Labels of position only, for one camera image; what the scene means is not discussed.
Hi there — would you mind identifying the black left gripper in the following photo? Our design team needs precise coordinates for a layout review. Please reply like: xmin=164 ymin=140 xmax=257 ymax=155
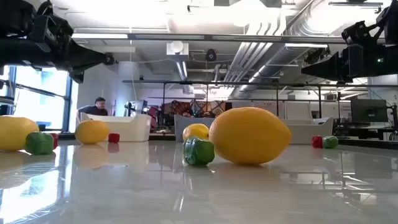
xmin=0 ymin=39 xmax=109 ymax=84

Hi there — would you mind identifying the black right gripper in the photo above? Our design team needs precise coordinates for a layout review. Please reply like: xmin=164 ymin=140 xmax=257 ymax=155
xmin=300 ymin=43 xmax=398 ymax=83

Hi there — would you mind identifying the white plastic basket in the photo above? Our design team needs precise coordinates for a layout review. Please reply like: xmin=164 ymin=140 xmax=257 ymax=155
xmin=80 ymin=112 xmax=152 ymax=142
xmin=287 ymin=117 xmax=336 ymax=145

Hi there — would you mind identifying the yellow lemon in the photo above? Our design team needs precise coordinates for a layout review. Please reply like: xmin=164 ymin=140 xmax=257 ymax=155
xmin=208 ymin=106 xmax=293 ymax=166
xmin=74 ymin=119 xmax=110 ymax=145
xmin=0 ymin=115 xmax=40 ymax=152
xmin=182 ymin=123 xmax=210 ymax=141

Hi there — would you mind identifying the small green bell pepper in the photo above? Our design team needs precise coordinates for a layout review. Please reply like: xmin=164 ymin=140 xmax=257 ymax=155
xmin=24 ymin=131 xmax=55 ymax=156
xmin=322 ymin=135 xmax=340 ymax=149
xmin=182 ymin=136 xmax=216 ymax=167

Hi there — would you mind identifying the white round pillar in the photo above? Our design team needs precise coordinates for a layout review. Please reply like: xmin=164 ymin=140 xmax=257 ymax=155
xmin=115 ymin=61 xmax=141 ymax=118

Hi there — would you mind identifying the person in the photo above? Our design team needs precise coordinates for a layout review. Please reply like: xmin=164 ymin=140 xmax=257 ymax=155
xmin=76 ymin=96 xmax=109 ymax=117

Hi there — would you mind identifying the black computer monitor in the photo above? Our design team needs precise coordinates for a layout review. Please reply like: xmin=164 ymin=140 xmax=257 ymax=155
xmin=350 ymin=98 xmax=389 ymax=124

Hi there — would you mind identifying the large glass window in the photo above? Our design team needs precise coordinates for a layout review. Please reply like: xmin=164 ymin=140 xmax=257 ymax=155
xmin=0 ymin=63 xmax=75 ymax=133

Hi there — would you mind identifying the colourful patterned quilt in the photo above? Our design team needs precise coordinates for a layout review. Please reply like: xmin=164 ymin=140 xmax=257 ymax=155
xmin=161 ymin=99 xmax=233 ymax=119

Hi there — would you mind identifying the grey overhead light bar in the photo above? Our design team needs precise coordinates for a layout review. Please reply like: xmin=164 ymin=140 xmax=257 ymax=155
xmin=71 ymin=30 xmax=346 ymax=44

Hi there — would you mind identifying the grey translucent plastic basket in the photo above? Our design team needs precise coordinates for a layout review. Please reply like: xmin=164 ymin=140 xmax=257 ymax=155
xmin=174 ymin=114 xmax=216 ymax=143

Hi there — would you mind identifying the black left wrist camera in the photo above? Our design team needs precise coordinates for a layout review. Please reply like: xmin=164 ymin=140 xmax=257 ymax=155
xmin=36 ymin=14 xmax=75 ymax=52

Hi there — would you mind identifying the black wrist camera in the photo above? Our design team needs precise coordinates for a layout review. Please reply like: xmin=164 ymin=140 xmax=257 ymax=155
xmin=36 ymin=14 xmax=75 ymax=52
xmin=341 ymin=21 xmax=376 ymax=46

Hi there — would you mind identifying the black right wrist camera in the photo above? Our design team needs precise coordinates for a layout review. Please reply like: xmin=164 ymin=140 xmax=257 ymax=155
xmin=341 ymin=21 xmax=376 ymax=46

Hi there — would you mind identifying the silver ventilation duct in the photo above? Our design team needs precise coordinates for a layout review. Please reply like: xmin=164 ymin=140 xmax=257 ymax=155
xmin=223 ymin=0 xmax=330 ymax=100

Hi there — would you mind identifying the black aluminium table frame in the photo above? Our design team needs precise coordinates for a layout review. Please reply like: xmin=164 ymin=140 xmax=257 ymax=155
xmin=57 ymin=133 xmax=398 ymax=150

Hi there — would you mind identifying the black metal rack frame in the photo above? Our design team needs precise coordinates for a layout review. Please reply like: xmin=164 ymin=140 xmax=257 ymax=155
xmin=122 ymin=80 xmax=398 ymax=127

